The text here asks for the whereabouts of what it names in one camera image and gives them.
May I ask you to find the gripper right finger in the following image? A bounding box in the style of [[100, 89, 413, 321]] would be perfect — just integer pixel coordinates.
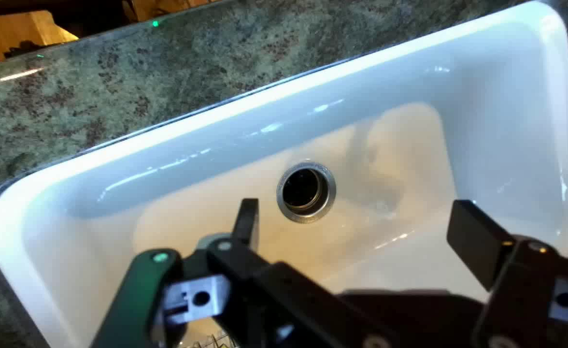
[[446, 199, 568, 348]]

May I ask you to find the white sink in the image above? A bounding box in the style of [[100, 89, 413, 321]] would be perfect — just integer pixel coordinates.
[[0, 0, 568, 348]]

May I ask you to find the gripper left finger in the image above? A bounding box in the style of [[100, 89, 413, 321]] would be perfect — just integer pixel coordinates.
[[90, 198, 391, 348]]

